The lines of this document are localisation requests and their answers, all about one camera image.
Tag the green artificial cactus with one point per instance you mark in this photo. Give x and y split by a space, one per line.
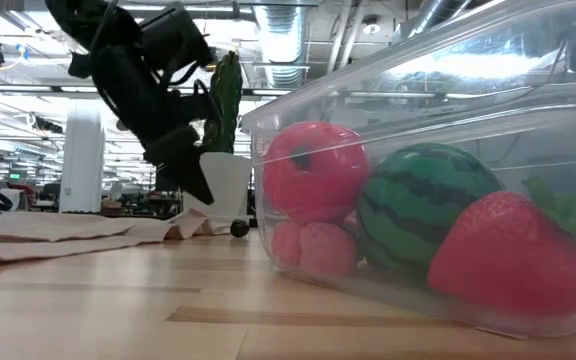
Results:
228 100

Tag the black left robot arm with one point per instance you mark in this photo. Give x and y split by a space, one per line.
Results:
83 20

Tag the small black toy berry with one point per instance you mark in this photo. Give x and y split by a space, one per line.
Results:
239 228

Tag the white pillar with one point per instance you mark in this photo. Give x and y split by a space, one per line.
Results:
82 155

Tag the pink toy fruit slice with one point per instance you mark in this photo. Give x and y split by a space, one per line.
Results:
329 249

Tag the green striped toy watermelon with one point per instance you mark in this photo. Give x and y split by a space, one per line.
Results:
418 210

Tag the beige cloth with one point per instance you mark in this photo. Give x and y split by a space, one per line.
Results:
43 232

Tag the clear plastic tupperware container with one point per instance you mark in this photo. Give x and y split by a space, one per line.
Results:
418 90

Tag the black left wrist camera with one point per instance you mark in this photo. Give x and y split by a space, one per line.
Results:
175 37

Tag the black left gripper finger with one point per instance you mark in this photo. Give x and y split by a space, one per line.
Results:
188 177

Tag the silver ventilation duct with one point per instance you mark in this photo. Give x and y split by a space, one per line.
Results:
280 40

